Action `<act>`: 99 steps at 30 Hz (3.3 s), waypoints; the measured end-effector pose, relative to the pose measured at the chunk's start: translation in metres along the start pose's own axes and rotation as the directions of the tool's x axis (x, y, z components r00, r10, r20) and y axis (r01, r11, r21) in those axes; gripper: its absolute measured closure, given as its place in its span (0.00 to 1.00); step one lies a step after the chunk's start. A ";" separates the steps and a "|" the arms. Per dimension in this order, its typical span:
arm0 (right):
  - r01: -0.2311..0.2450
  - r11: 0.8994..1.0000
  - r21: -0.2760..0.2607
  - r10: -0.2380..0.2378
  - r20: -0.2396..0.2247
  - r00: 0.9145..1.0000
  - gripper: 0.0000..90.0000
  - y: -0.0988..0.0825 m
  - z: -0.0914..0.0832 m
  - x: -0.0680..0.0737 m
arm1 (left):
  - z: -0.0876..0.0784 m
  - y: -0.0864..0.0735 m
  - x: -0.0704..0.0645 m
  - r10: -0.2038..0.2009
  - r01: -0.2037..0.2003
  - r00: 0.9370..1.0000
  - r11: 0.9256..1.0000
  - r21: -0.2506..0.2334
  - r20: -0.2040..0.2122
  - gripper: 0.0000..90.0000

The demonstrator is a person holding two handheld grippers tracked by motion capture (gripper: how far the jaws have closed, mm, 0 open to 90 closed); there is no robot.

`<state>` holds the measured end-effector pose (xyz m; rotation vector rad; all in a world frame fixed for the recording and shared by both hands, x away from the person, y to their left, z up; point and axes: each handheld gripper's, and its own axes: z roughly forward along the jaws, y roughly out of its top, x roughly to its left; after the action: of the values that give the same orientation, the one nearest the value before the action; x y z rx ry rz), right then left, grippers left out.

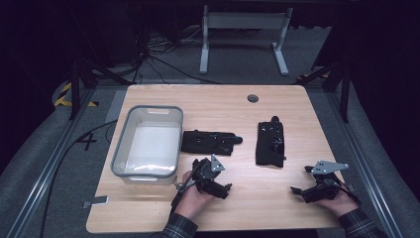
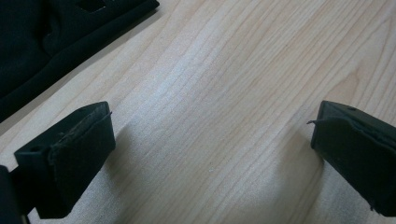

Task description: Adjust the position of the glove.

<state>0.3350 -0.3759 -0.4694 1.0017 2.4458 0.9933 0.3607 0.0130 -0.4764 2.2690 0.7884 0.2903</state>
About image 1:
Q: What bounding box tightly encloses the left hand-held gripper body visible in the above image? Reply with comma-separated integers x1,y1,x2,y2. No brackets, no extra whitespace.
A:
193,154,227,198

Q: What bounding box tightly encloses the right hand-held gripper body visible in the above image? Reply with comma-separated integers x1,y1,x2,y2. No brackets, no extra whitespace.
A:
300,161,350,204

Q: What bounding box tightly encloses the black glove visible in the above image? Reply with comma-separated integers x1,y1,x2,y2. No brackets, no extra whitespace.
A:
180,129,244,157
255,115,287,169

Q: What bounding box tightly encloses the grey-rimmed white plastic bin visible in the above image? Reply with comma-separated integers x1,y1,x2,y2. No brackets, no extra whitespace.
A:
110,104,184,185

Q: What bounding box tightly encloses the person's right hand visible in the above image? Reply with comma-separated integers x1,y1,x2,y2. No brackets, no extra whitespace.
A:
313,190,361,218

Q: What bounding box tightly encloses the person's left hand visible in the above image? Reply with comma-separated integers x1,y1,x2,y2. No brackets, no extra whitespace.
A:
173,170,216,220

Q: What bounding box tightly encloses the black metal stand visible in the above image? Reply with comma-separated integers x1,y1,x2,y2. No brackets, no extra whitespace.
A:
296,59,352,124
67,56,134,121

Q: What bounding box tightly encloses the grey tape strip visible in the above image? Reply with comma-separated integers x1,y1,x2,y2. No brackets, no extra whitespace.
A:
81,195,110,209

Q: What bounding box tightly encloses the yellow-black hazard tape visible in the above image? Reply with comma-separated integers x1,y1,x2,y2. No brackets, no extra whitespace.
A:
53,81,100,108

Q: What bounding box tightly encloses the right hand-held gripper cable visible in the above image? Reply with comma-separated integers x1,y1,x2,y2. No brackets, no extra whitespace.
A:
331,178,362,205

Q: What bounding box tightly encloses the hand-held gripper cable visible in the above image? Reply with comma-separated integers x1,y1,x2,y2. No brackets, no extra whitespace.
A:
169,165,199,217
331,178,362,205

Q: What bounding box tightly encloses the left hand-held gripper cable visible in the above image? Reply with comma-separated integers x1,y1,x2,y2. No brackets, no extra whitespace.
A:
169,165,199,217

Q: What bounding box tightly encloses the bundle of floor cables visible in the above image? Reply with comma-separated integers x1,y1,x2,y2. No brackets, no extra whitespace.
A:
130,24,221,85

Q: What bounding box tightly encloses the long black floor cable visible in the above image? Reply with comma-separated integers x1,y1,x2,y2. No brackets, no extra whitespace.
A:
39,118,119,238

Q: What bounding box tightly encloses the white metal desk frame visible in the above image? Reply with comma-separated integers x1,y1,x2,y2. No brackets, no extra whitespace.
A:
198,4,294,76

